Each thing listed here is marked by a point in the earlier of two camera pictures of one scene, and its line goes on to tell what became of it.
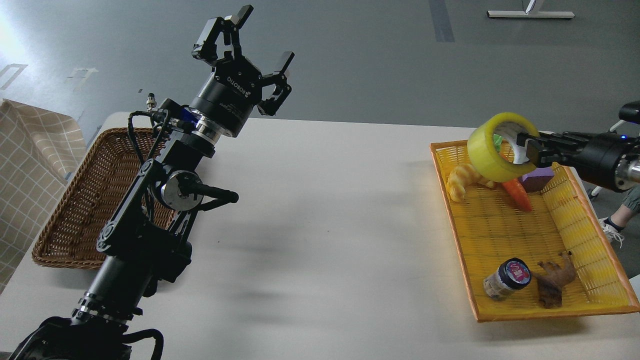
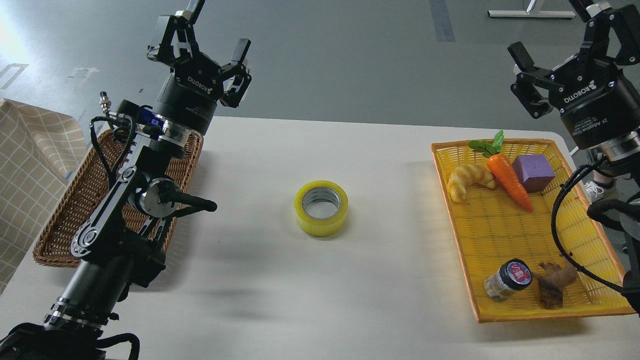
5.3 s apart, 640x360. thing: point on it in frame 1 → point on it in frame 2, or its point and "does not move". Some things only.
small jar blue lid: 513,274 does not move
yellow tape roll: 484,155 → 321,208
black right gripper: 594,156 → 599,103
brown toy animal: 553,278 does not move
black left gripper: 235,85 → 188,96
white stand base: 530,14 does not move
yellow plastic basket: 533,247 does not move
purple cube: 534,180 does not move
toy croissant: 462,176 does not move
